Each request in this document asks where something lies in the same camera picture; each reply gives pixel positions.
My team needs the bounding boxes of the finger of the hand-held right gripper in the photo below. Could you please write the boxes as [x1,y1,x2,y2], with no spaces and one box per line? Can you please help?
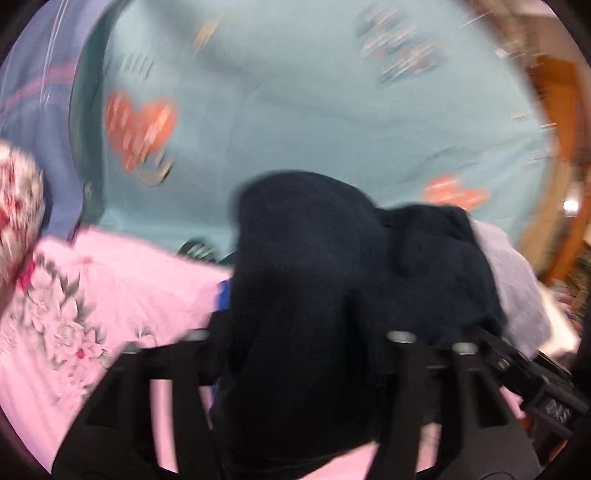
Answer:
[478,328,546,386]

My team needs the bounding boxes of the pink floral blanket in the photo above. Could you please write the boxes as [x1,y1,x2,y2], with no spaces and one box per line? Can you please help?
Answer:
[0,226,527,476]

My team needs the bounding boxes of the blue striped cloth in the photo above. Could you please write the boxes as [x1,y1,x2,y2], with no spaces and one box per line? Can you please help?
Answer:
[0,0,121,245]

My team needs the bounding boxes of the wooden bed frame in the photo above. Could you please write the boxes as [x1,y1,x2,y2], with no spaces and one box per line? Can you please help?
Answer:
[471,0,587,282]

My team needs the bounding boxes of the dark navy pants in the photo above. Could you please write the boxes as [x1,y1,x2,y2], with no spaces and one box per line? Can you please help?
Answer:
[210,170,552,480]

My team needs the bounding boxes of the teal heart print pillow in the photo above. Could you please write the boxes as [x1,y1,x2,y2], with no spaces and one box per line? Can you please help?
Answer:
[69,0,550,273]

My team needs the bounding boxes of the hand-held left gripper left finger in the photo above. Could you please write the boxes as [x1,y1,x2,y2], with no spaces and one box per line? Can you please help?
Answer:
[53,281,232,480]

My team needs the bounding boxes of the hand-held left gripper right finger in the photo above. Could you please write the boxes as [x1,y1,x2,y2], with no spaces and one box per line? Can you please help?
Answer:
[369,330,541,480]

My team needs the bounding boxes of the red and white patterned blanket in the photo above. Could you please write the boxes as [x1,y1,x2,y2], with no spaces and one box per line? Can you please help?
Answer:
[0,141,47,289]

